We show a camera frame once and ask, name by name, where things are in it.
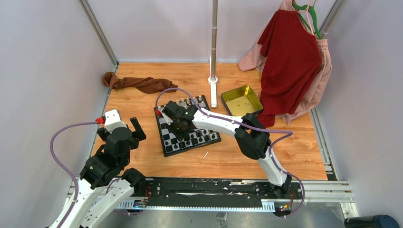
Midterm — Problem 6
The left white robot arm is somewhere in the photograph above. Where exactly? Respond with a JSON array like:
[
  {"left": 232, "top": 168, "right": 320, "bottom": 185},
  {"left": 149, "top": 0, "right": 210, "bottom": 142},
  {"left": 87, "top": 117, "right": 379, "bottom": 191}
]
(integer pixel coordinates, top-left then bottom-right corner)
[{"left": 49, "top": 115, "right": 146, "bottom": 228}]

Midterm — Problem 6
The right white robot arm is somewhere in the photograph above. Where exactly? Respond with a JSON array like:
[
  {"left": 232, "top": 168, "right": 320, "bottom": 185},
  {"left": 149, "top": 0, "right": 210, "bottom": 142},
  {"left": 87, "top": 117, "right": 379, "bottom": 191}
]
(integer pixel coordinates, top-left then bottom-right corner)
[{"left": 155, "top": 101, "right": 292, "bottom": 199}]

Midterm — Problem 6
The black white chessboard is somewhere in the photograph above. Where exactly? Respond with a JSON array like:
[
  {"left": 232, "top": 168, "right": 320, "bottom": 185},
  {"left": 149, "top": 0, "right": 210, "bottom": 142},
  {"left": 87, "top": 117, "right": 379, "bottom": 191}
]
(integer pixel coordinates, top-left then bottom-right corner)
[{"left": 154, "top": 105, "right": 221, "bottom": 157}]

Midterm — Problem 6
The brown cloth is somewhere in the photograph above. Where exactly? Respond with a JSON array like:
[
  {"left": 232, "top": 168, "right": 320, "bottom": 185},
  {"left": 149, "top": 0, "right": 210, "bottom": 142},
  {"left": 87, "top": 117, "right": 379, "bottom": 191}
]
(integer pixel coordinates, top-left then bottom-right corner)
[{"left": 102, "top": 72, "right": 178, "bottom": 94}]

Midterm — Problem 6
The metal pole with base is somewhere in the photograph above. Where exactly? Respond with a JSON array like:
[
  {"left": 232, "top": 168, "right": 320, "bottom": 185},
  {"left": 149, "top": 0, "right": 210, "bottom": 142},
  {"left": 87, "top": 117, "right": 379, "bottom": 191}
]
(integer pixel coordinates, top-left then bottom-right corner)
[{"left": 208, "top": 0, "right": 218, "bottom": 108}]

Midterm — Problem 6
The gold metal tin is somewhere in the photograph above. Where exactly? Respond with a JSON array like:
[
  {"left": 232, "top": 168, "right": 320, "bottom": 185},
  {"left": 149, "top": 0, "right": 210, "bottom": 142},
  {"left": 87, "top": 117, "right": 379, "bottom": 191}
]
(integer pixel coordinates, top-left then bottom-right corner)
[{"left": 221, "top": 85, "right": 264, "bottom": 116}]

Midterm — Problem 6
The red shirt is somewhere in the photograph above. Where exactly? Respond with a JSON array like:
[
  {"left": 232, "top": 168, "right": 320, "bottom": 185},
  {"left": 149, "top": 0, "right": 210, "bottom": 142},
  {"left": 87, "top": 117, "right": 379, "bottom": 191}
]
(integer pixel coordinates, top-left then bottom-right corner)
[{"left": 258, "top": 9, "right": 322, "bottom": 127}]

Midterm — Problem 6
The green hanger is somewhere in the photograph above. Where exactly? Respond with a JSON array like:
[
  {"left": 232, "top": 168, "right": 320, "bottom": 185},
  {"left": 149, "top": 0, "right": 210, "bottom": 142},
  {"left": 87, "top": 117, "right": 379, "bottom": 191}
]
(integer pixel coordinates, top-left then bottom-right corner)
[{"left": 292, "top": 0, "right": 323, "bottom": 39}]

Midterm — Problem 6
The dark blue object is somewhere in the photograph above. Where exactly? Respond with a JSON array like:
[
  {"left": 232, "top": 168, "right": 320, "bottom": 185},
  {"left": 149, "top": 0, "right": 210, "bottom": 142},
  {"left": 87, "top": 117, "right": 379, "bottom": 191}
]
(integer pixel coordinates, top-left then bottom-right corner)
[{"left": 344, "top": 215, "right": 400, "bottom": 228}]

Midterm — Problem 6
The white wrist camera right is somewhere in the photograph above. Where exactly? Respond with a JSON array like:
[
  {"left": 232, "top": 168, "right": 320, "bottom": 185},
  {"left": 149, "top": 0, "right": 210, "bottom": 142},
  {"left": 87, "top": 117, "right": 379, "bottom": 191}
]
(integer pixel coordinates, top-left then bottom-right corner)
[{"left": 158, "top": 106, "right": 173, "bottom": 125}]

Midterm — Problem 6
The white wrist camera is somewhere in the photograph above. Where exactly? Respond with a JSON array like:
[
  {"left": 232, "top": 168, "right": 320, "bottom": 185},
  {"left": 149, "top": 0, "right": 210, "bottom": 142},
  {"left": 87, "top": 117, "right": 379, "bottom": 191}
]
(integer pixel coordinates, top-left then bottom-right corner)
[
  {"left": 158, "top": 106, "right": 173, "bottom": 125},
  {"left": 104, "top": 109, "right": 127, "bottom": 133}
]

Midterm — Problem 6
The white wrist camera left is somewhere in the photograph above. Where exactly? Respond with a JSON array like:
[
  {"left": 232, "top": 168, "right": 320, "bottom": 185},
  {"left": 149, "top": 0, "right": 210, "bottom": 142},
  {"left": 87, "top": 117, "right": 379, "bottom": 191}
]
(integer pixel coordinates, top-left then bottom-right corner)
[{"left": 104, "top": 109, "right": 127, "bottom": 133}]

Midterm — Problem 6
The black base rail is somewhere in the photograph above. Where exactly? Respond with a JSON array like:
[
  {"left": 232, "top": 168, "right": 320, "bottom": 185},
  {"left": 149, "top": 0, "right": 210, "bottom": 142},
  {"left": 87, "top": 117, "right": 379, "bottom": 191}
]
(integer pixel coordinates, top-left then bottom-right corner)
[{"left": 133, "top": 177, "right": 302, "bottom": 208}]

